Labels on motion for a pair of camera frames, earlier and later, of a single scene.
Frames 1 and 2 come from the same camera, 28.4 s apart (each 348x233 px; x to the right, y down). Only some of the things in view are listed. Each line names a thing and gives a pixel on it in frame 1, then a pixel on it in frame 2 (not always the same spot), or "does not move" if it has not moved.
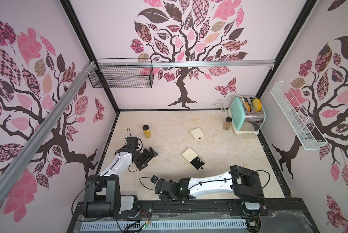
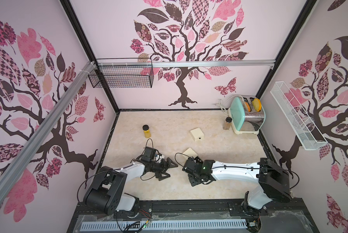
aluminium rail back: x=160 y=63 does not move
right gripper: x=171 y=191 → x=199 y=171
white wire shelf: x=308 y=133 does not move
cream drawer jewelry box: x=197 y=134 does not move
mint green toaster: x=248 y=114 does not move
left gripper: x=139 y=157 → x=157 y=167
